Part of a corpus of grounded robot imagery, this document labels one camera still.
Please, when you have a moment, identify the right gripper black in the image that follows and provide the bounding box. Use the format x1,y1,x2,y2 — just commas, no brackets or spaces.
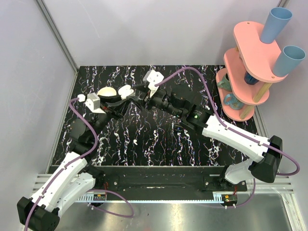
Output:
126,82,183,118

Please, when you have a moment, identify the white earbud case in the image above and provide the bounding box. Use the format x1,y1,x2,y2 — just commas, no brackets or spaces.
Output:
118,85,134,100

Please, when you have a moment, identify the black earbud charging case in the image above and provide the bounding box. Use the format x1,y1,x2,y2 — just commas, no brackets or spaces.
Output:
173,124,183,132

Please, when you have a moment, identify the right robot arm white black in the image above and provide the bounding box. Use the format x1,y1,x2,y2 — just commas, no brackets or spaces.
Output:
133,84,282,191

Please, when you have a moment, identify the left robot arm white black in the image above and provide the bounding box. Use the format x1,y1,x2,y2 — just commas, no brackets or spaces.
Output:
17,93,132,231

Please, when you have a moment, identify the black marble mat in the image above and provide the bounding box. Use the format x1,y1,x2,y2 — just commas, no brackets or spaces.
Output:
72,65,247,166

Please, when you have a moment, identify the cream round bowl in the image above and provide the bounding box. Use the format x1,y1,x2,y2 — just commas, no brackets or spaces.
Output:
97,87,117,97

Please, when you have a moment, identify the green ceramic mug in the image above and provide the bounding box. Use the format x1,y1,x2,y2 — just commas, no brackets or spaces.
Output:
217,73,232,92

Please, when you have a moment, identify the blue patterned mug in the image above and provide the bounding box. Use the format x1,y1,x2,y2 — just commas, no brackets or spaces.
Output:
223,93,244,110

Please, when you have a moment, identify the dark blue cup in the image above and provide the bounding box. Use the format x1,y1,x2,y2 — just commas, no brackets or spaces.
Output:
244,72,259,85

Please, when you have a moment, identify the pink three tier shelf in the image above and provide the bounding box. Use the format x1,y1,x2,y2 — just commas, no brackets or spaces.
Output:
216,21,284,122

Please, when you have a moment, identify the blue cup front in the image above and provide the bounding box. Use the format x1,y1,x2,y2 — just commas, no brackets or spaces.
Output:
273,45,306,77

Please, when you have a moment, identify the blue cup rear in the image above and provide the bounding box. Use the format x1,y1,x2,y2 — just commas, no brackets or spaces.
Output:
260,7,293,44

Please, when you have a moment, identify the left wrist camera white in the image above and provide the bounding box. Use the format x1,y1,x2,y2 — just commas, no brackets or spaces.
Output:
77,93,105,114

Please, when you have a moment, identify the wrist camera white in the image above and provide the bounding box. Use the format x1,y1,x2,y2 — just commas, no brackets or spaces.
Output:
142,70,164,98
77,93,105,114

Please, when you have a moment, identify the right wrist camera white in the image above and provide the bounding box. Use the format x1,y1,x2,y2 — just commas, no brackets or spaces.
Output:
142,70,164,98

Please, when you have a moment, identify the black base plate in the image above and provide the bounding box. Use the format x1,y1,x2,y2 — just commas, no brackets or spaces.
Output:
100,166,247,192

